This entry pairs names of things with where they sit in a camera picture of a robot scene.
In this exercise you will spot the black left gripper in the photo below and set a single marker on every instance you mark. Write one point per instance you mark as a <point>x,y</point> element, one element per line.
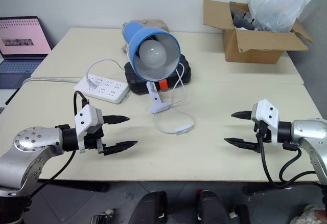
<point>93,139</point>

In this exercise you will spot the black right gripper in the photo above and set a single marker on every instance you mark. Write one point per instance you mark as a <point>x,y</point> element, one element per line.
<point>263,132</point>

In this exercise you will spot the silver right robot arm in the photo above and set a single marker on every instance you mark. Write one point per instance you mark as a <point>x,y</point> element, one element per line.
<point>306,132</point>

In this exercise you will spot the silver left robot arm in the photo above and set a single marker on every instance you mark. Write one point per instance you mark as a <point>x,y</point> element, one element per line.
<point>30,142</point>

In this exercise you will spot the blue clip desk lamp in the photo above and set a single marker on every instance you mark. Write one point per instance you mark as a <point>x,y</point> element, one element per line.
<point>135,33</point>

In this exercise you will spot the white power strip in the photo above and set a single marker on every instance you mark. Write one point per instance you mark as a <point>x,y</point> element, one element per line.
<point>107,91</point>

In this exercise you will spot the dark rounded shape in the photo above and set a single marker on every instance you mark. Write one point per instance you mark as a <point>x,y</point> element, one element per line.
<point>212,208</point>
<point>150,208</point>

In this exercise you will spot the black case with orange latch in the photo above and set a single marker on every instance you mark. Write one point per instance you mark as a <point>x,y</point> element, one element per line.
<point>185,70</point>

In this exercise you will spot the brown cardboard box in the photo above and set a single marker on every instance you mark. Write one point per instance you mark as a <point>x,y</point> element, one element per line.
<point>255,47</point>

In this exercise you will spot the white round light bulb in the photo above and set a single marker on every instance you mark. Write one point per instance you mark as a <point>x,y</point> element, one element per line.
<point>152,54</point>

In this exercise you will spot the white fuzzy object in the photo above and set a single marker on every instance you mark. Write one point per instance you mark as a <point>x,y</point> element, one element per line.
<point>309,215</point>

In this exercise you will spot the thin black rod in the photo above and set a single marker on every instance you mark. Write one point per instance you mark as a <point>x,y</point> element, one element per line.
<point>12,96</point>

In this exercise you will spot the dark items in box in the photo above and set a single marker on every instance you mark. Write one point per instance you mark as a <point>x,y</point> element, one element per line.
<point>241,17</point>

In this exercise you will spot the clear plastic bag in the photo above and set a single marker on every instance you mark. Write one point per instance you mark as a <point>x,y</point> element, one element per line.
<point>278,4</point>

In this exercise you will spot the open grey laptop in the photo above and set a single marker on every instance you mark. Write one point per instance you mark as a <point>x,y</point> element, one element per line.
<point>23,40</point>

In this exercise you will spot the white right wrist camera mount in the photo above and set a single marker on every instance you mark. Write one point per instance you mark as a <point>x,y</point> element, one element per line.
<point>267,114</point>

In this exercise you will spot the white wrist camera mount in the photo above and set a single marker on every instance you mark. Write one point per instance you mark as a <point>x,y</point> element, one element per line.
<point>267,114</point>
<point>85,117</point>

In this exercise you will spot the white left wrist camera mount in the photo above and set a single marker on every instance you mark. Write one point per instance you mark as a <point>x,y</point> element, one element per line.
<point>85,117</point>

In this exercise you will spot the black table frame bar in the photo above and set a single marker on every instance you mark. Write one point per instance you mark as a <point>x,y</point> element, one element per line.
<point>76,187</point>

